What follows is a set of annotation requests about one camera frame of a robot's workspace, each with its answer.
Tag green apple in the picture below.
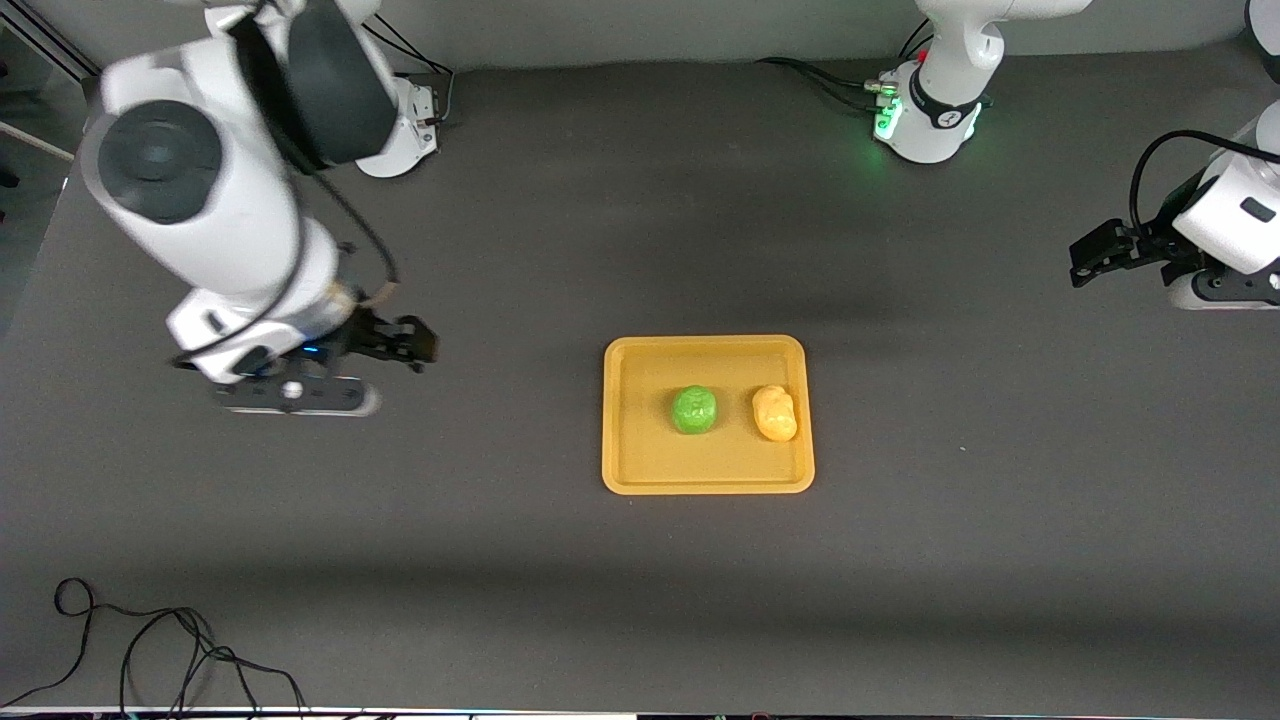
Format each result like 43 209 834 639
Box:
669 385 721 437

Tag yellow potato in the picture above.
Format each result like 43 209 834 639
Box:
751 384 800 443

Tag yellow plastic tray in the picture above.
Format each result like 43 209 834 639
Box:
601 335 816 496

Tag dark grey table cloth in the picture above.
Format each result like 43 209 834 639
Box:
0 45 1280 713

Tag black right arm base cables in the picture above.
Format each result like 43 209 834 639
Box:
360 18 457 128

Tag black arm base cables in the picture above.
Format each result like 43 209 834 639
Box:
755 18 936 113
360 18 457 128

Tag black left arm base cables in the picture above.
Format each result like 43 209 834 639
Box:
755 18 936 113

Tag thin black loose cable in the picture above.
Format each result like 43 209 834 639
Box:
0 577 307 717

